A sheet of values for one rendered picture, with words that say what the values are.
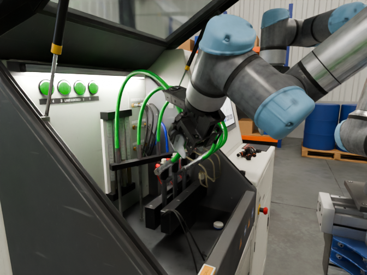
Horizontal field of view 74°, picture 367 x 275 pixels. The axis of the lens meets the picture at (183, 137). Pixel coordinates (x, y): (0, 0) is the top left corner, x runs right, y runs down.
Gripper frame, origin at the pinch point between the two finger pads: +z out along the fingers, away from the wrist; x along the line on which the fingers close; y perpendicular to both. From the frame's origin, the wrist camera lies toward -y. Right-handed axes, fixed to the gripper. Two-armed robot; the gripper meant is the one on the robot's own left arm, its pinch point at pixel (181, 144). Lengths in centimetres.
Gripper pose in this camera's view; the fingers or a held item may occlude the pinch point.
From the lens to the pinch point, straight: 64.1
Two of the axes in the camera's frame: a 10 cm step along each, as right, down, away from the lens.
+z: -1.9, 5.4, 8.2
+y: 4.8, 7.8, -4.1
